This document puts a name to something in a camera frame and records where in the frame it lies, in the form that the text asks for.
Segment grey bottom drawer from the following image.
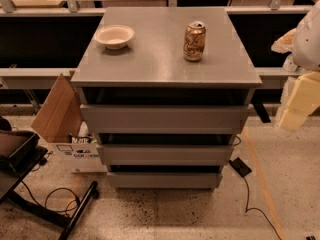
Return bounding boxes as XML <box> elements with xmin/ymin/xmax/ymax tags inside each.
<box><xmin>107</xmin><ymin>172</ymin><xmax>222</xmax><ymax>189</ymax></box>

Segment grey drawer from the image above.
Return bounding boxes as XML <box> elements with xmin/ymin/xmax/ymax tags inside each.
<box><xmin>107</xmin><ymin>172</ymin><xmax>222</xmax><ymax>189</ymax></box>
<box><xmin>81</xmin><ymin>105</ymin><xmax>249</xmax><ymax>134</ymax></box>
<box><xmin>97</xmin><ymin>145</ymin><xmax>233</xmax><ymax>166</ymax></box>

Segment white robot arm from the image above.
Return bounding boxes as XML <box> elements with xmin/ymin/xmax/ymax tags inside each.
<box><xmin>271</xmin><ymin>1</ymin><xmax>320</xmax><ymax>132</ymax></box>

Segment grey drawer cabinet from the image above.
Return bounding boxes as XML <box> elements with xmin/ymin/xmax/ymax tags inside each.
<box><xmin>72</xmin><ymin>16</ymin><xmax>261</xmax><ymax>175</ymax></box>

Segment grey top drawer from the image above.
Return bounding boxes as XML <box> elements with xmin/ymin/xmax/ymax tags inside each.
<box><xmin>81</xmin><ymin>105</ymin><xmax>249</xmax><ymax>134</ymax></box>

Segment grey middle drawer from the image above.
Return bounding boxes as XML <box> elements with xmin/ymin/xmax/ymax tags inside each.
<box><xmin>97</xmin><ymin>145</ymin><xmax>233</xmax><ymax>166</ymax></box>

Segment open cardboard box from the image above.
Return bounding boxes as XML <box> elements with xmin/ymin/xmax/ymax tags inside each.
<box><xmin>31</xmin><ymin>75</ymin><xmax>107</xmax><ymax>173</ymax></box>

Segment black power adapter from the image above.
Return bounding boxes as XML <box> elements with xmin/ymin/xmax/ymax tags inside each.
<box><xmin>229</xmin><ymin>158</ymin><xmax>252</xmax><ymax>177</ymax></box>

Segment gold soda can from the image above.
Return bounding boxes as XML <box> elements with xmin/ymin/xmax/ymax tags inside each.
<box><xmin>183</xmin><ymin>21</ymin><xmax>206</xmax><ymax>62</ymax></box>

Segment white paper bowl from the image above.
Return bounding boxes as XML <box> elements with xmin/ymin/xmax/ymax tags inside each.
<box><xmin>94</xmin><ymin>25</ymin><xmax>134</xmax><ymax>50</ymax></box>

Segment black tray on stand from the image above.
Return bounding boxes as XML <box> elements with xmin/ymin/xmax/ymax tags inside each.
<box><xmin>0</xmin><ymin>130</ymin><xmax>39</xmax><ymax>172</ymax></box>

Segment black rolling stand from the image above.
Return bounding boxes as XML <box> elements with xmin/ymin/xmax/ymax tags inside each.
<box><xmin>0</xmin><ymin>145</ymin><xmax>100</xmax><ymax>240</ymax></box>

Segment black adapter cable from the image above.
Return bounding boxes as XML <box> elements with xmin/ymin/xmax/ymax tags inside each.
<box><xmin>242</xmin><ymin>175</ymin><xmax>284</xmax><ymax>240</ymax></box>

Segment black looped floor cable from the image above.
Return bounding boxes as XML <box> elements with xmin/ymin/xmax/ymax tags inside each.
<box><xmin>20</xmin><ymin>180</ymin><xmax>82</xmax><ymax>218</ymax></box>

